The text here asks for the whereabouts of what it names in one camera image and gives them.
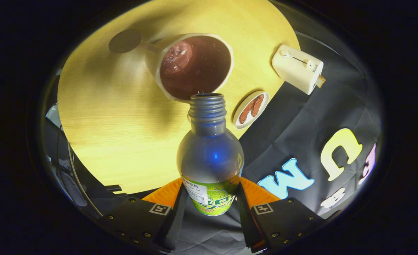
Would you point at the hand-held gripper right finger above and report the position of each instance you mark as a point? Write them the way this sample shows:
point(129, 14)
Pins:
point(246, 223)

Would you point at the brown sausage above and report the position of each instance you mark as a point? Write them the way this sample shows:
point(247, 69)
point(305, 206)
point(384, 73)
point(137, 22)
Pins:
point(246, 112)
point(257, 105)

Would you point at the silver bottle with green label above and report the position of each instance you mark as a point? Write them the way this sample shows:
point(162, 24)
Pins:
point(209, 159)

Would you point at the white plate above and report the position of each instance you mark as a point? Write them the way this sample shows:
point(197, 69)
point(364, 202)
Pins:
point(241, 123)

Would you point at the white toaster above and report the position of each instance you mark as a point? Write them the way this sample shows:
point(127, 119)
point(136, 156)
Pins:
point(295, 69)

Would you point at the toast slice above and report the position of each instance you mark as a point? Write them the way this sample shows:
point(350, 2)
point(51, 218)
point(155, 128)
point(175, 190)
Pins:
point(320, 81)

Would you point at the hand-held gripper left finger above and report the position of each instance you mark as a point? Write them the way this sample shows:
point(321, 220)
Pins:
point(175, 223)

